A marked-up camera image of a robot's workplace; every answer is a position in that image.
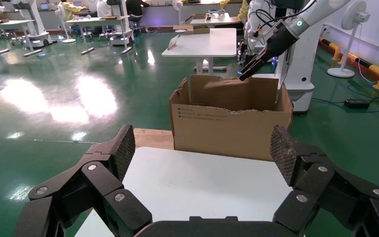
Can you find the brown wooden board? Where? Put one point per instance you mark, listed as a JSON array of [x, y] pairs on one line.
[[153, 139]]

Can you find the person in white shirt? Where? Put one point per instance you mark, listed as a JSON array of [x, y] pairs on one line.
[[104, 8]]

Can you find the clear acrylic sign stand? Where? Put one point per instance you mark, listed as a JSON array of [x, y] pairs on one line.
[[173, 42]]

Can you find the white robot body column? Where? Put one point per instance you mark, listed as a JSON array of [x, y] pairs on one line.
[[302, 65]]

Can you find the black power adapter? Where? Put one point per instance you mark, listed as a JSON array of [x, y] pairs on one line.
[[356, 104]]

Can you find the flat brown cardboard box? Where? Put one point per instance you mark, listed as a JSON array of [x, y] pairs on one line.
[[201, 30]]

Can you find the person in black shirt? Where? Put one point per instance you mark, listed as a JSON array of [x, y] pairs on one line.
[[135, 6]]

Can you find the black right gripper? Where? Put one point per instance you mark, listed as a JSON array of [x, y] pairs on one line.
[[281, 42]]

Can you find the white background table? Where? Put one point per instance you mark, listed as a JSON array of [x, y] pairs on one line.
[[209, 21]]

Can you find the white standing fan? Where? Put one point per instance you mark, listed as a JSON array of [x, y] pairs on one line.
[[62, 13], [340, 72], [177, 4]]

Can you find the large brown cardboard box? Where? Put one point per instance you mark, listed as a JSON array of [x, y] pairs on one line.
[[228, 137]]

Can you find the white long-leg table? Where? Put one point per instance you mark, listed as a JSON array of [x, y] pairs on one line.
[[94, 21], [6, 23]]

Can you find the white pedestal table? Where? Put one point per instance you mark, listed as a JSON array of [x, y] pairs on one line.
[[202, 42]]

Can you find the small brown cardboard box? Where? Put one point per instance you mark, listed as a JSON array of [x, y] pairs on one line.
[[225, 93]]

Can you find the white headset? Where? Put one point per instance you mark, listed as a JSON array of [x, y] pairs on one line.
[[215, 12]]

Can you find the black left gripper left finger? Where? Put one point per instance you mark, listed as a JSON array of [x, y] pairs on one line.
[[78, 196]]

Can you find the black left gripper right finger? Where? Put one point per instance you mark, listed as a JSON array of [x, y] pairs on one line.
[[326, 196]]

